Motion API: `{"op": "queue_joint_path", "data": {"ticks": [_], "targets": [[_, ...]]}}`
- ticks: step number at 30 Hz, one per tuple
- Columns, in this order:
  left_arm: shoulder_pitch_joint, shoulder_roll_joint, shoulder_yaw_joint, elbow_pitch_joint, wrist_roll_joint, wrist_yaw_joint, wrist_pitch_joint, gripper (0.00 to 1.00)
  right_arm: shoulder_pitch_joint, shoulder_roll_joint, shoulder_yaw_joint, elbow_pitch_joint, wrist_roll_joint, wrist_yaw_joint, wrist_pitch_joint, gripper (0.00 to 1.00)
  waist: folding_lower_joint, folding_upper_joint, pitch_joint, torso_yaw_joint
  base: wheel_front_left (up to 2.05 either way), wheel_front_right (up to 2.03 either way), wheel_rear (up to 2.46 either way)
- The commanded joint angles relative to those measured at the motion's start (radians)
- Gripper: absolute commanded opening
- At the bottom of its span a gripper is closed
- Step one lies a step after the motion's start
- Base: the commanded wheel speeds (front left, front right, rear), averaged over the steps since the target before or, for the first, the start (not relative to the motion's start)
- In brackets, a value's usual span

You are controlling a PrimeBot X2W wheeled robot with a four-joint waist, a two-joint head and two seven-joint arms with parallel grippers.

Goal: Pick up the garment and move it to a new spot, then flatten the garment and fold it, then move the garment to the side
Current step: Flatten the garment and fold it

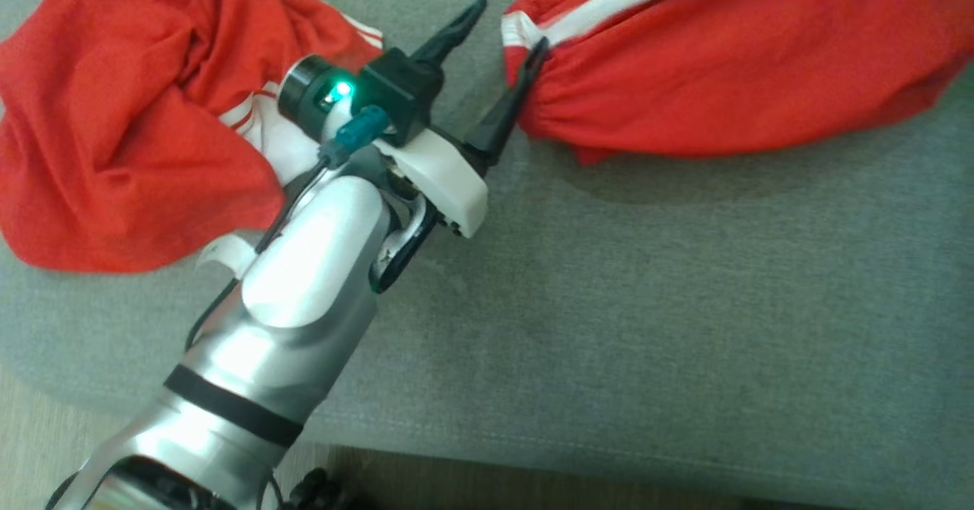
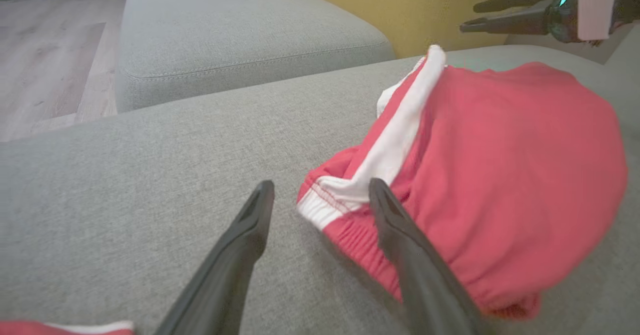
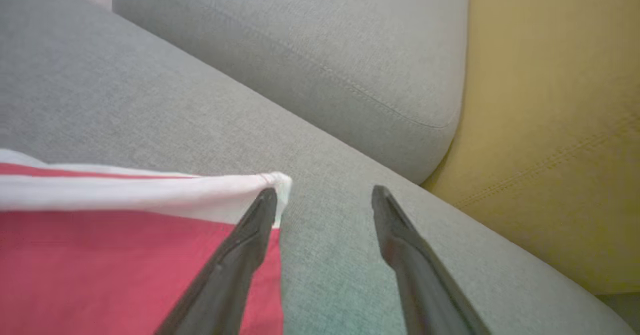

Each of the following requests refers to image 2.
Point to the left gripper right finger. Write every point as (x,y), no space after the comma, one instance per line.
(430,300)

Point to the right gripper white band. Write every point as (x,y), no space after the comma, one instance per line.
(595,5)

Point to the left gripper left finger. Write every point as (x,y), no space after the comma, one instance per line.
(220,295)

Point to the red shorts white stripe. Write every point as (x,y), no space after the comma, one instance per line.
(500,165)

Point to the red jersey white sleeves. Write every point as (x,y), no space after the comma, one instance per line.
(60,328)

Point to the yellow sofa cushion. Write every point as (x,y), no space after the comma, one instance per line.
(410,10)

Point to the large grey sofa seat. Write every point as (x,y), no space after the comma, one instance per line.
(125,200)

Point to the small grey sofa cushion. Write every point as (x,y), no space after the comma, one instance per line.
(225,30)

